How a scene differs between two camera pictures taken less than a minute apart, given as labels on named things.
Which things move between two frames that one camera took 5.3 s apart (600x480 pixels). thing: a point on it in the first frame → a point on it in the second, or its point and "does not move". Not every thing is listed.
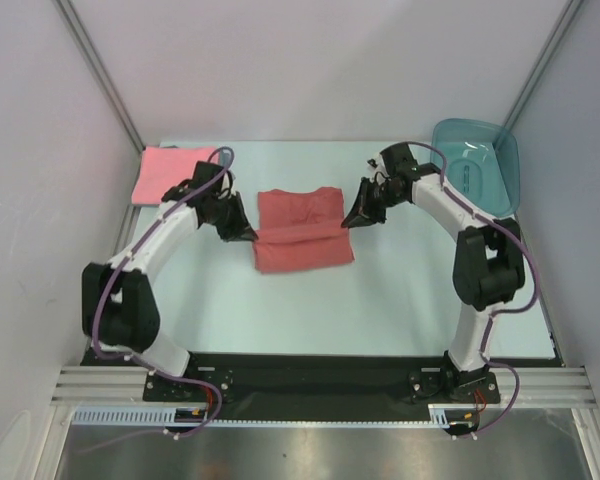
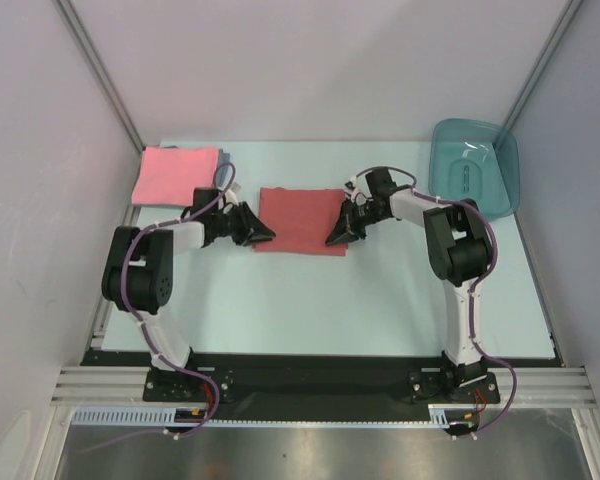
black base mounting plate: (279, 387) does not move
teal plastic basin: (481, 167) does not move
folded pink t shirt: (164, 167) does not move
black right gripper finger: (355, 219) → (341, 234)
